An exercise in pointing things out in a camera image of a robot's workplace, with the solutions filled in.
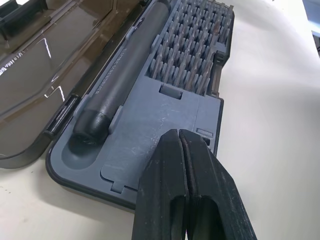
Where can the black electric screwdriver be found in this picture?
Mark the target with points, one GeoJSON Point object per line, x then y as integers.
{"type": "Point", "coordinates": [120, 75]}

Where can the smoky transparent case lid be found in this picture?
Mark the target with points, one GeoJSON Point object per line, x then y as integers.
{"type": "Point", "coordinates": [42, 70]}

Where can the grey screwdriver bit case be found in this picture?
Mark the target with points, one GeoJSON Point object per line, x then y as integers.
{"type": "Point", "coordinates": [150, 100]}

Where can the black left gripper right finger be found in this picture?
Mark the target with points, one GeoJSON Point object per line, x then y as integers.
{"type": "Point", "coordinates": [215, 190]}

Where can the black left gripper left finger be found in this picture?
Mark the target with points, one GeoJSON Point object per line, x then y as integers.
{"type": "Point", "coordinates": [160, 180]}

